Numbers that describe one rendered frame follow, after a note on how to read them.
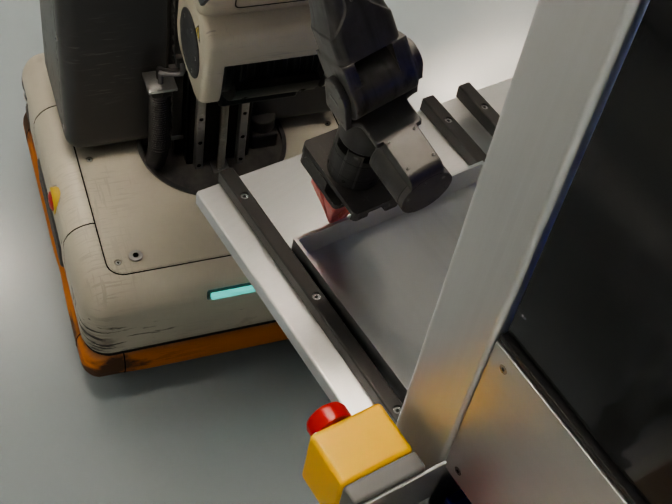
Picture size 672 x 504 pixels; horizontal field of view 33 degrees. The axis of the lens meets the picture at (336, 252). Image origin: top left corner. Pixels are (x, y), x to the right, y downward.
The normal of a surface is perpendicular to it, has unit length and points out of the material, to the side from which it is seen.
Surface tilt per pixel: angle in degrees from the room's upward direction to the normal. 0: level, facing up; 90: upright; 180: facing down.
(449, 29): 0
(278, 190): 0
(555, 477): 90
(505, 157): 90
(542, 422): 90
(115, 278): 0
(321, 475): 90
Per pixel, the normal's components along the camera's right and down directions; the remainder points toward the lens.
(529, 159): -0.84, 0.34
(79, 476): 0.13, -0.62
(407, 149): 0.00, -0.35
